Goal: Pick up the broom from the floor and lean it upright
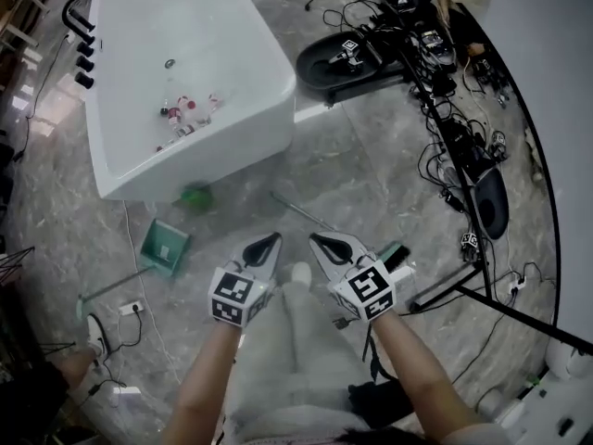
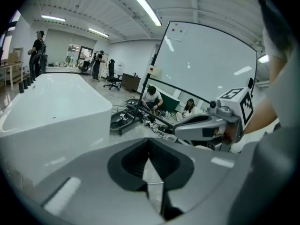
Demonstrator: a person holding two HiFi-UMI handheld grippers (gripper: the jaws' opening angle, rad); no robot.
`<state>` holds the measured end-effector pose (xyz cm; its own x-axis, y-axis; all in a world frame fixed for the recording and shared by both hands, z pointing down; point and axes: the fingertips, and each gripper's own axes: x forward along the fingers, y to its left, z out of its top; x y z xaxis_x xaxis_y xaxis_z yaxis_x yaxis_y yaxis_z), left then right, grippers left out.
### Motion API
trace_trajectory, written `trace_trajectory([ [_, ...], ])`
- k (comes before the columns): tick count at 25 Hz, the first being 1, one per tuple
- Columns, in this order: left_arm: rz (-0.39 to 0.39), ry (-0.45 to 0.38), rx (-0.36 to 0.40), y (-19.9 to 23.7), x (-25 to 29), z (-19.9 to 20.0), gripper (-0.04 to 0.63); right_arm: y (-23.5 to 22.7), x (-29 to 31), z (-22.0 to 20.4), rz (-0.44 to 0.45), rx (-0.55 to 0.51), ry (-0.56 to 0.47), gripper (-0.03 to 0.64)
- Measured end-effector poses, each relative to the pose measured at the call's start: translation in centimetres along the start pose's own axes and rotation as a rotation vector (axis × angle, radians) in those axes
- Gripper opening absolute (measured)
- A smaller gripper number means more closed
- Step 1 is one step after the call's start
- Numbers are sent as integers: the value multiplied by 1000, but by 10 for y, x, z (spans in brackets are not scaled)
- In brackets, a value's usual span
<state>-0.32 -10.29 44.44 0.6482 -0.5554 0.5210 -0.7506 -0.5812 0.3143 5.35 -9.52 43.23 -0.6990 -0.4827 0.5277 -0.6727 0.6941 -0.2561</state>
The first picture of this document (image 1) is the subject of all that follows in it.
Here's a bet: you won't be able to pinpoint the white bathtub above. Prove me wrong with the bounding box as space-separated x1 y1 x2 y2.
85 0 297 202

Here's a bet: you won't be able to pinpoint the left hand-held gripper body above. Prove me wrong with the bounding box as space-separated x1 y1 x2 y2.
208 258 278 329

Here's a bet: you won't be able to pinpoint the green broom with metal handle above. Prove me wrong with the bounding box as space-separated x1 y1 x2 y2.
271 191 412 275

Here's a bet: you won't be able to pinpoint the person's white printed t-shirt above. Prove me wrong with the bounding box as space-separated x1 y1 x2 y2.
435 420 513 445

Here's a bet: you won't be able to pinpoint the black whiteboard stand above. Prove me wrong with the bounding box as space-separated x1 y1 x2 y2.
400 0 593 356

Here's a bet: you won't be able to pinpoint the white rounded machine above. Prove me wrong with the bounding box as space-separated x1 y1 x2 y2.
476 338 593 445

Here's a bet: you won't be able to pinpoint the person's right white shoe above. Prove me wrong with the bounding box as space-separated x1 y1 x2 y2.
290 261 314 289

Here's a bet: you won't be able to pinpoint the person's grey trousers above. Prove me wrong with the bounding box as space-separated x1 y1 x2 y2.
226 280 404 445

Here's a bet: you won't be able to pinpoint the black bathtub faucet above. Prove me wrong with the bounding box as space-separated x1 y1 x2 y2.
61 0 101 34

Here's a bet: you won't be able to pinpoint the pile of clear plastic bottles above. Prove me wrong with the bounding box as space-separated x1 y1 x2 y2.
155 91 226 152

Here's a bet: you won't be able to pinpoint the person's right forearm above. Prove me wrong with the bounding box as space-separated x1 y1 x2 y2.
370 311 487 445

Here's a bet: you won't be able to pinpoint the light wooden table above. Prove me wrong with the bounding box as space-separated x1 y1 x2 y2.
0 0 50 50

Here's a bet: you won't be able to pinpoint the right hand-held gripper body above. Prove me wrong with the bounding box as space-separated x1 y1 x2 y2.
326 249 398 325

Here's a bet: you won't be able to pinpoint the large whiteboard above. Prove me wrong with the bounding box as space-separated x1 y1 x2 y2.
456 0 593 356

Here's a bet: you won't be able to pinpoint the green plastic bottle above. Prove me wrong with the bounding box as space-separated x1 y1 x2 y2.
178 182 215 212

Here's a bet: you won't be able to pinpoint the green long-handled dustpan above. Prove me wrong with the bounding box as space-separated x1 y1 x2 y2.
76 218 192 318

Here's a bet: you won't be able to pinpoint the person's left forearm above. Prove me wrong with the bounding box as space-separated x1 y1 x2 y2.
159 315 260 445

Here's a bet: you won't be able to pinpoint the tangle of black cables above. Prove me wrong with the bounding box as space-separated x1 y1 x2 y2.
305 0 557 305

